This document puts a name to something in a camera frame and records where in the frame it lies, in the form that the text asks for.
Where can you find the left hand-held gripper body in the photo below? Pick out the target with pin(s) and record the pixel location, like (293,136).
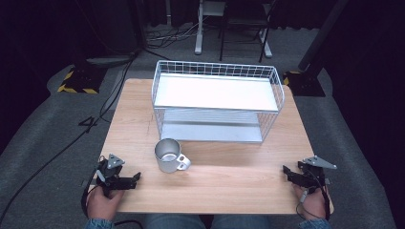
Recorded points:
(109,173)

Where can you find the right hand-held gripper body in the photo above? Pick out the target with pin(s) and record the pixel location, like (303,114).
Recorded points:
(313,173)

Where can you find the person's right hand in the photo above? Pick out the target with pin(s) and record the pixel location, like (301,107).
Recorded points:
(311,204)

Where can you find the person's left hand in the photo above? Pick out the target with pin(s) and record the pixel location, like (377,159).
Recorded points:
(102,202)

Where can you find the silver metal cup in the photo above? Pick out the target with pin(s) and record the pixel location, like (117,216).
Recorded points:
(170,156)

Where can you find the person's left leg in jeans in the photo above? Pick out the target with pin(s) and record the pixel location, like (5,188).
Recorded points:
(175,221)

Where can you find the person's leg in jeans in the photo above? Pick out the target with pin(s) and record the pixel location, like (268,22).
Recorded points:
(175,221)
(242,221)

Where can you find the person's right leg in jeans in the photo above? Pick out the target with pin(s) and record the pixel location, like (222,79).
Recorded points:
(242,221)

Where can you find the black stand base striped edge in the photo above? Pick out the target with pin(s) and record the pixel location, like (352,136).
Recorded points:
(81,81)

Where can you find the black stand with slanted pole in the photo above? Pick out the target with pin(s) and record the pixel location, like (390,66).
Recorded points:
(310,51)

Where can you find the black folding chair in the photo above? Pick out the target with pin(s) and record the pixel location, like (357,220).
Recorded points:
(243,22)

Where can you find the white metal desk frame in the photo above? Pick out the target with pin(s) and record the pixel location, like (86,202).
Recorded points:
(200,28)

